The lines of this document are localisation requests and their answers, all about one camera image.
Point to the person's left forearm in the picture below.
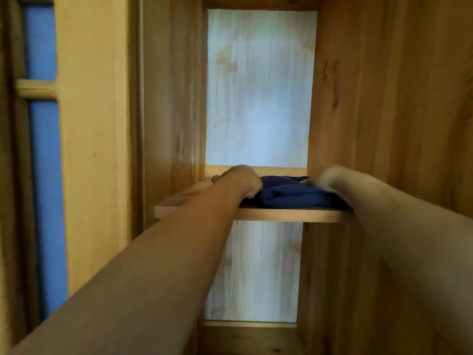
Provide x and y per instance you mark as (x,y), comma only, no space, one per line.
(147,277)

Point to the wooden wardrobe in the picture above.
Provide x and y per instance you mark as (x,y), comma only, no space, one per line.
(369,107)

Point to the dark blue cloth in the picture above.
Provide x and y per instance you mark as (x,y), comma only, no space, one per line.
(292,195)

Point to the wooden door with glass panes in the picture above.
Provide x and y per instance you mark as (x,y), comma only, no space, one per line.
(40,162)

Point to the person's left fingers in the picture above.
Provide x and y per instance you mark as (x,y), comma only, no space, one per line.
(254,190)

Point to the person's right hand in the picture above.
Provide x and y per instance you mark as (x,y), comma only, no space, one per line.
(325,178)

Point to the person's right forearm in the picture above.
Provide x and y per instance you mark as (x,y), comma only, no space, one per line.
(410,232)

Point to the wooden wardrobe shelf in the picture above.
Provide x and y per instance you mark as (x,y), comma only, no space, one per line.
(258,212)

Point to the person's left hand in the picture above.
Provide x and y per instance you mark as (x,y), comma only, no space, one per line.
(242,178)

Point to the person's right fingers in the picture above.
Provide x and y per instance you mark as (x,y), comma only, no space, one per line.
(310,181)

